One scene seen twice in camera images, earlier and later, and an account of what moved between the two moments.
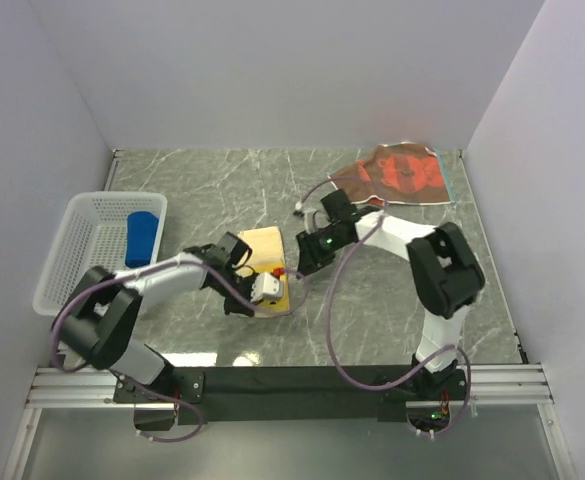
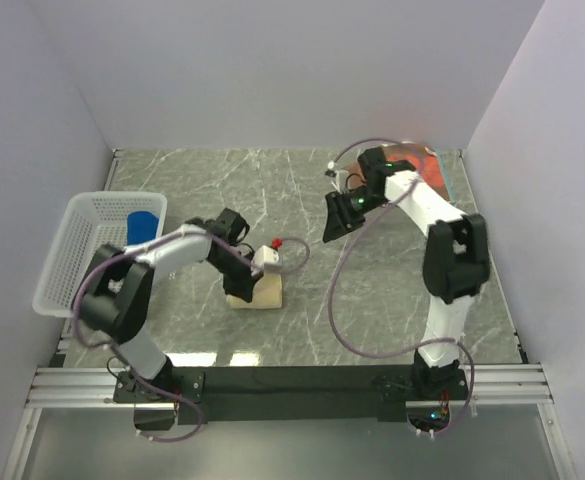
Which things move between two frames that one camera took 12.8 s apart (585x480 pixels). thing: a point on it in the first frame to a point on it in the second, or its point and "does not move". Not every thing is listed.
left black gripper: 237,307 to 242,287
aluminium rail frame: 92,387 does not move
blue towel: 141,233 does not move
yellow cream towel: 268,256 to 266,294
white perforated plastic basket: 93,234 does not move
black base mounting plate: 377,393 does not move
